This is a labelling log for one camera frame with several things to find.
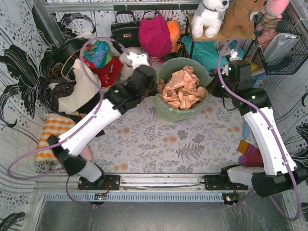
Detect yellow plush toy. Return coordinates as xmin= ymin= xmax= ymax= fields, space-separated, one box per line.
xmin=250 ymin=62 xmax=260 ymax=72

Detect green plastic trash bag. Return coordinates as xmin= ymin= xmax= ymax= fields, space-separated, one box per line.
xmin=154 ymin=58 xmax=211 ymax=122

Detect wooden metal shelf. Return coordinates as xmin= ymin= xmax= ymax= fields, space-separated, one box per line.
xmin=190 ymin=26 xmax=255 ymax=58

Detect pink cylindrical pouch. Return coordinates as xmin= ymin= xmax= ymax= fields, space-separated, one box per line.
xmin=80 ymin=145 xmax=92 ymax=161

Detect silver foil bag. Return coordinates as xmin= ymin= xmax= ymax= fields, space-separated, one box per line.
xmin=263 ymin=33 xmax=300 ymax=63

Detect white plush dog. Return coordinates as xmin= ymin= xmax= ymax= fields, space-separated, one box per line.
xmin=192 ymin=0 xmax=230 ymax=38

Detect orange checkered towel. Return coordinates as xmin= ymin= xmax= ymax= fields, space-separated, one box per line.
xmin=36 ymin=115 xmax=77 ymax=162

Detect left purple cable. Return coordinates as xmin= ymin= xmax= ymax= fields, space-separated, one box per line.
xmin=6 ymin=37 xmax=135 ymax=208

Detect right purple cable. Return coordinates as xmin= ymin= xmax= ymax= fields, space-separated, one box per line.
xmin=217 ymin=37 xmax=302 ymax=221

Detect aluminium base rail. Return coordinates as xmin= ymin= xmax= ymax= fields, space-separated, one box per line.
xmin=36 ymin=172 xmax=294 ymax=205

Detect black leather handbag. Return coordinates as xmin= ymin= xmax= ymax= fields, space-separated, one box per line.
xmin=111 ymin=11 xmax=141 ymax=53

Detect pink white plush doll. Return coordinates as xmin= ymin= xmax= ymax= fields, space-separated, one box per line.
xmin=149 ymin=56 xmax=166 ymax=72

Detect brown teddy bear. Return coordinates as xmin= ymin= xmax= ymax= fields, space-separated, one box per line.
xmin=222 ymin=0 xmax=267 ymax=38

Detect red clothing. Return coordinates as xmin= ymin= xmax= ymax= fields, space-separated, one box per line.
xmin=90 ymin=57 xmax=123 ymax=88

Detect magenta fabric bag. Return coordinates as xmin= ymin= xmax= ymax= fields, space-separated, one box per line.
xmin=139 ymin=13 xmax=172 ymax=58

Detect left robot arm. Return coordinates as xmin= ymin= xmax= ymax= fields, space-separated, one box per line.
xmin=47 ymin=65 xmax=158 ymax=189

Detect colourful patterned cloth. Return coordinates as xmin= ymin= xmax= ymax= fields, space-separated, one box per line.
xmin=83 ymin=40 xmax=113 ymax=69

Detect teal folded cloth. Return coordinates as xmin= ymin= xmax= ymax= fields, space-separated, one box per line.
xmin=182 ymin=36 xmax=245 ymax=71

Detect orange plush toy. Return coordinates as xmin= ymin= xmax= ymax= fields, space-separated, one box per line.
xmin=167 ymin=20 xmax=181 ymax=53

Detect crumpled brown paper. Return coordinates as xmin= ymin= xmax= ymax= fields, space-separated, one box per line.
xmin=158 ymin=65 xmax=207 ymax=110

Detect purple cable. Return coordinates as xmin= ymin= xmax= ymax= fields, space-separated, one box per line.
xmin=6 ymin=37 xmax=135 ymax=208
xmin=217 ymin=37 xmax=302 ymax=221

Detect black round hat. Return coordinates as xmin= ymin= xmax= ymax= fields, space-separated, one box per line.
xmin=52 ymin=38 xmax=88 ymax=63

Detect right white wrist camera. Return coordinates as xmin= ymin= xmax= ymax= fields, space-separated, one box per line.
xmin=221 ymin=49 xmax=242 ymax=76

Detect cream canvas tote bag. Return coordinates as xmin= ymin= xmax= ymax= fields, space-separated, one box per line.
xmin=50 ymin=59 xmax=101 ymax=115

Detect black wire basket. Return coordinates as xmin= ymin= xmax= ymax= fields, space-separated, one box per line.
xmin=254 ymin=11 xmax=308 ymax=75

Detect cream plush lamb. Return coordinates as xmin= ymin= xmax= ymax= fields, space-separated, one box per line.
xmin=118 ymin=47 xmax=147 ymax=82

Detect pink plush toy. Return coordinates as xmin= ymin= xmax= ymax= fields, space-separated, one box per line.
xmin=257 ymin=0 xmax=290 ymax=30

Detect purple orange sock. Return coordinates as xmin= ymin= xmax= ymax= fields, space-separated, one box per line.
xmin=237 ymin=140 xmax=264 ymax=167

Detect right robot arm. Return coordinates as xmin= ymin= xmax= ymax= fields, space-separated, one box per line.
xmin=209 ymin=60 xmax=308 ymax=197

